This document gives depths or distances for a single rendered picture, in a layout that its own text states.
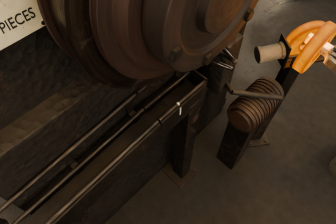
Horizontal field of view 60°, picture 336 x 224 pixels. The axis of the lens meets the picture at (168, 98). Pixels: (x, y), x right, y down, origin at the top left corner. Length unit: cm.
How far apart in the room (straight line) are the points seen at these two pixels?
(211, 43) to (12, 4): 34
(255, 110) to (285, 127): 66
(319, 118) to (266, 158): 41
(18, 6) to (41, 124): 26
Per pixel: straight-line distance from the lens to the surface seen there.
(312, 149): 172
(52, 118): 67
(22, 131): 68
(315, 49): 83
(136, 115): 83
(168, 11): 39
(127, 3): 40
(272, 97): 110
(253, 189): 153
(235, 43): 89
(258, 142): 163
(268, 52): 105
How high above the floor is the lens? 141
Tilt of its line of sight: 56 degrees down
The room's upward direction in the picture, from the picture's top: straight up
